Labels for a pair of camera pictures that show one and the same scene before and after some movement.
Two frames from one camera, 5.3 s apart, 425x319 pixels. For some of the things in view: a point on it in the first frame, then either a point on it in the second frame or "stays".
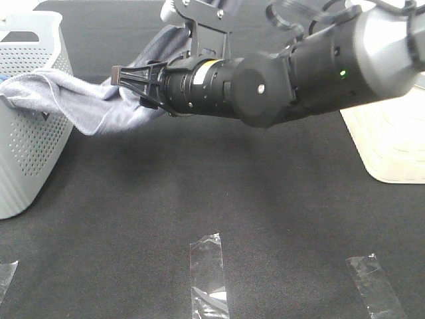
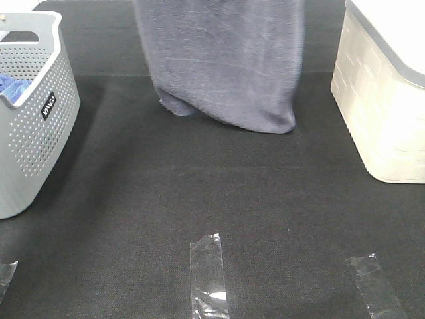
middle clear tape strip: x=207 y=278 stays
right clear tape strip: x=380 y=300 stays
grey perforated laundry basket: x=32 y=141 stays
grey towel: x=93 y=106 → x=236 y=61
